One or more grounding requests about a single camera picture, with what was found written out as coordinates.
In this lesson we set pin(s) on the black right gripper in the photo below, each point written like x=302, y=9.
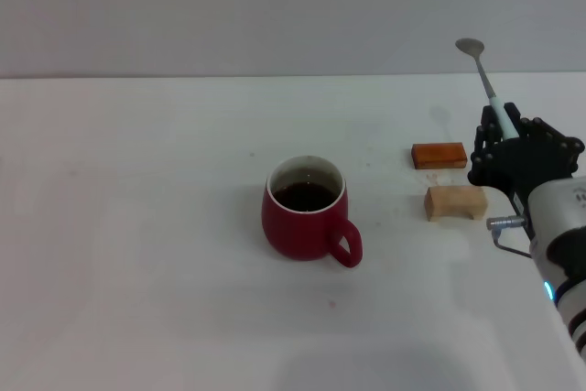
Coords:
x=526, y=164

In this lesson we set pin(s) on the red ceramic cup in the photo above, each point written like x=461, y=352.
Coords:
x=297, y=235

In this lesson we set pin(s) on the light wooden spoon rest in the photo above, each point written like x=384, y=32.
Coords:
x=453, y=201

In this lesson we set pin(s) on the dark brown wooden block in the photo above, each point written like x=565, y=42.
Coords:
x=437, y=156

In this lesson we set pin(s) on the dark coffee liquid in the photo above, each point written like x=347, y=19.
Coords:
x=304, y=196

